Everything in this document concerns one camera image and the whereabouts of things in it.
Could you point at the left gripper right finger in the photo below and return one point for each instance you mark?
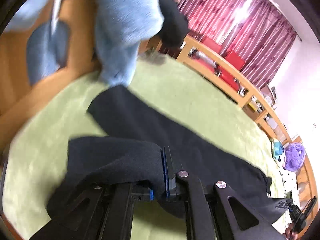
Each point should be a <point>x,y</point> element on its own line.
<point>183,186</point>

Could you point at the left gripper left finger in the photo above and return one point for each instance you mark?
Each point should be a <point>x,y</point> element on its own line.
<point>116,208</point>

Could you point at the black pants white waistband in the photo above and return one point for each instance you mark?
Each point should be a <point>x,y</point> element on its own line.
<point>136,141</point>

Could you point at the right hand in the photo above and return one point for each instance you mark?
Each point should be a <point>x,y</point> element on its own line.
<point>290,234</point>

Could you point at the wooden headboard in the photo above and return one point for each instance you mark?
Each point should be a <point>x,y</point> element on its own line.
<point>306,187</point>

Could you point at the white black-dotted pillow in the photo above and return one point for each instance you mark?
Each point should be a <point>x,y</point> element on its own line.
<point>290,185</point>

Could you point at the purple plush toy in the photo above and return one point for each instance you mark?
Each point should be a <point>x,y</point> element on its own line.
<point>295,156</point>

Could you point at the teal patterned cushion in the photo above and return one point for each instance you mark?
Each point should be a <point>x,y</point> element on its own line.
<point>278,152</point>

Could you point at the green bed blanket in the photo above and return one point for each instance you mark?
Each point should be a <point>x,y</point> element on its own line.
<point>38,153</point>

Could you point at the black garment on footboard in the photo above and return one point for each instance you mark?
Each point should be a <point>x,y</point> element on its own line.
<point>175,26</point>

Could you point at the wooden footboard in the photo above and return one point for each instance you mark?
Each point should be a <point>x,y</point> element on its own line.
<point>19,100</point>

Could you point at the maroon patterned curtain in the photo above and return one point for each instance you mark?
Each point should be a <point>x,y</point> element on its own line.
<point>254,29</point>

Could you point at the light blue fleece garment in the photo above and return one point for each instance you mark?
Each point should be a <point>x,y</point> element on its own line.
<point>120,27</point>

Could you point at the wooden bed side rail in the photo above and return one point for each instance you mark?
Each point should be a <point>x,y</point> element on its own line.
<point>242,101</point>

